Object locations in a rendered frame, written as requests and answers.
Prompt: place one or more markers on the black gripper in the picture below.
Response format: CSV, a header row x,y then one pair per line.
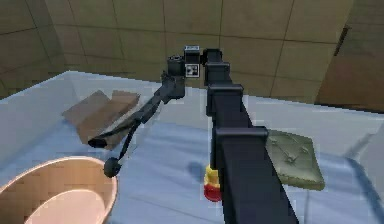
x,y
175,83

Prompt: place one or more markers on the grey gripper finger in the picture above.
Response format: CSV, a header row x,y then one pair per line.
x,y
112,167

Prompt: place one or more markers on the pink round bowl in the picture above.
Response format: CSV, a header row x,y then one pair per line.
x,y
56,196

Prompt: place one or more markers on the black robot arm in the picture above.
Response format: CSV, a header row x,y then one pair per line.
x,y
240,156

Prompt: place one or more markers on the pale blue bed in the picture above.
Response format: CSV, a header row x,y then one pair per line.
x,y
173,146

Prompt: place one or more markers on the brown pillow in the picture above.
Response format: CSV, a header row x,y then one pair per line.
x,y
106,116
85,110

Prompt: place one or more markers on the red and yellow small object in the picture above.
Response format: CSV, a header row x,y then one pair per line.
x,y
212,191

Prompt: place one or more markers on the green square cushion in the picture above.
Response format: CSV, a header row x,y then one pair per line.
x,y
293,160

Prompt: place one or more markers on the brown door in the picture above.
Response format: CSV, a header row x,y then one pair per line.
x,y
361,76

